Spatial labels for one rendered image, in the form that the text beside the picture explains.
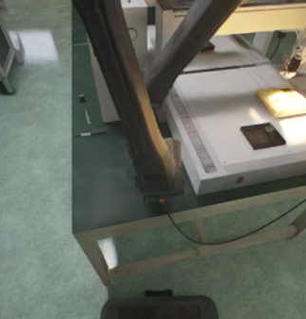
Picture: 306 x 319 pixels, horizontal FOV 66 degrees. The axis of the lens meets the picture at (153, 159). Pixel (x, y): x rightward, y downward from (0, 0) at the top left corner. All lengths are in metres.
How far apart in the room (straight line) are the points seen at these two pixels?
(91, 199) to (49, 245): 0.87
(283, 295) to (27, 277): 1.46
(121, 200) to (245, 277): 1.00
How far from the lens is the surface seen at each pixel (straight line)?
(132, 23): 0.94
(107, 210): 0.84
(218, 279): 1.57
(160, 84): 0.56
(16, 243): 1.80
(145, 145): 0.40
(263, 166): 0.89
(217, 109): 1.07
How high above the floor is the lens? 1.48
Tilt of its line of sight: 49 degrees down
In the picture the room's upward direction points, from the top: 1 degrees clockwise
